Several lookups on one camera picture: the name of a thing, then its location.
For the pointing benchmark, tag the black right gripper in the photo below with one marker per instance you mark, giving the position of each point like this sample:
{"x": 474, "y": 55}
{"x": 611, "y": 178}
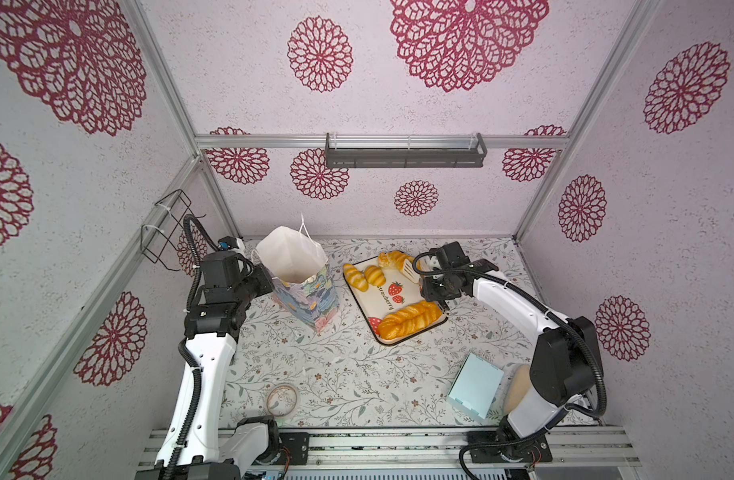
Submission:
{"x": 427, "y": 292}

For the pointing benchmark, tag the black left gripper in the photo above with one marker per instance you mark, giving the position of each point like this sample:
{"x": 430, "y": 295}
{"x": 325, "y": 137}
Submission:
{"x": 259, "y": 273}

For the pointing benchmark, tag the white slotted tongs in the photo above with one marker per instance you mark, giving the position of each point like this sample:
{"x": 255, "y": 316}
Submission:
{"x": 408, "y": 270}

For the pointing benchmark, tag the floral paper gift bag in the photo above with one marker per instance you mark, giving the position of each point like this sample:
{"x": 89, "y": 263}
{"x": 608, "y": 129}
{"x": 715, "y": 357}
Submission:
{"x": 300, "y": 271}

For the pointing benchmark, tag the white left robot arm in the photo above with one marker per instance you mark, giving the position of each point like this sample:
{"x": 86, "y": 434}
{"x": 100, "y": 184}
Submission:
{"x": 191, "y": 447}

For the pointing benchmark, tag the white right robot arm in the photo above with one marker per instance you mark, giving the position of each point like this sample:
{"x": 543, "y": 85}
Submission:
{"x": 566, "y": 372}

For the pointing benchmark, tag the braided yellow bread loaf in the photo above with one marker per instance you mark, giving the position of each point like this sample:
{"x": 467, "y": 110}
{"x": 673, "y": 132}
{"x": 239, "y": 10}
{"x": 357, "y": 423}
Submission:
{"x": 409, "y": 320}

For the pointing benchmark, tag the top small bread roll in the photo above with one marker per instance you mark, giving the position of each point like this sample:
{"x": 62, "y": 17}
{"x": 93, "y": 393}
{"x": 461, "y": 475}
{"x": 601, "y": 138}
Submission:
{"x": 394, "y": 260}

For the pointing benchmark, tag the small bread roll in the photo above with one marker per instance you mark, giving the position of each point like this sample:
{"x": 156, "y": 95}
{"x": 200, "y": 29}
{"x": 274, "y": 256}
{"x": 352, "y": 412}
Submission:
{"x": 394, "y": 260}
{"x": 375, "y": 275}
{"x": 355, "y": 278}

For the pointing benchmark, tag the small bread roll middle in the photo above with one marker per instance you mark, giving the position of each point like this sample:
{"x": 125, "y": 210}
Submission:
{"x": 375, "y": 275}

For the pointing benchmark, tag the small bread roll left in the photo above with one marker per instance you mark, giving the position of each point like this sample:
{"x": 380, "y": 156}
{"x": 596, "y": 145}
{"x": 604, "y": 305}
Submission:
{"x": 355, "y": 278}

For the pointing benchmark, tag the strawberry print serving tray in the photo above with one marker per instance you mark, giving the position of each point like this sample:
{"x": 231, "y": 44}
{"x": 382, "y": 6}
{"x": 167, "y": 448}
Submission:
{"x": 378, "y": 302}

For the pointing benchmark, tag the round tape roll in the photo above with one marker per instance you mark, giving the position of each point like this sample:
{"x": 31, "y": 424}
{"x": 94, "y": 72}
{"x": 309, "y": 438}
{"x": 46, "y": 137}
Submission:
{"x": 282, "y": 400}

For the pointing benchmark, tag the black wire wall basket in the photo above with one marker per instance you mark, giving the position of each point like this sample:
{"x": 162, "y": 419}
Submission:
{"x": 158, "y": 238}

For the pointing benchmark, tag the black wall shelf rack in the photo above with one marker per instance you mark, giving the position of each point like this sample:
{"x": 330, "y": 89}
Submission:
{"x": 471, "y": 154}

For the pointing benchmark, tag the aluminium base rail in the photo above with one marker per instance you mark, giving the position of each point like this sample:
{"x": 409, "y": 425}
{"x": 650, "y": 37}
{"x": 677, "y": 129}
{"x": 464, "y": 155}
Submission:
{"x": 568, "y": 452}

